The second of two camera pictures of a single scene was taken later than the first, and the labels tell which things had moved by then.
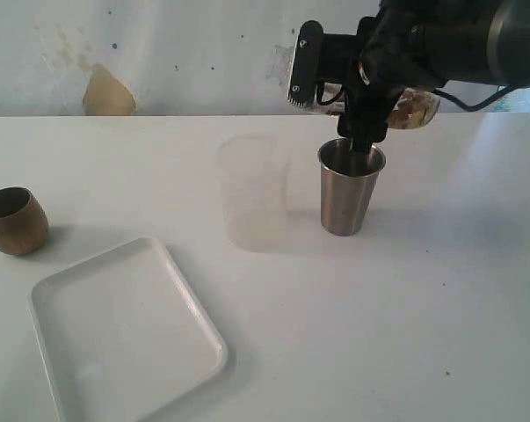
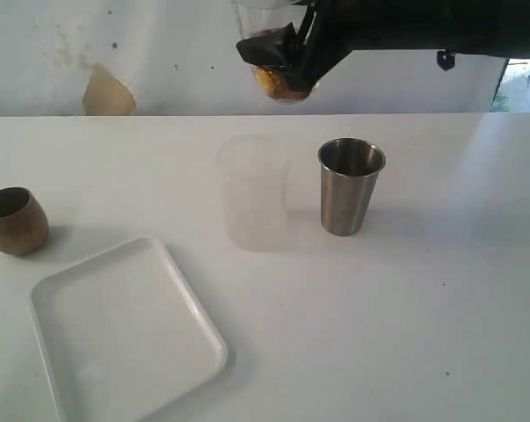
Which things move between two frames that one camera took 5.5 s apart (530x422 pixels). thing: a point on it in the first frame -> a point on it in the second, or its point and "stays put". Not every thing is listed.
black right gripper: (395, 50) -> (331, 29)
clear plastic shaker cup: (412, 108) -> (256, 16)
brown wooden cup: (15, 221) stays put
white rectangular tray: (123, 337) stays put
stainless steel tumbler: (348, 182) stays put
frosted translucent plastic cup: (255, 170) stays put
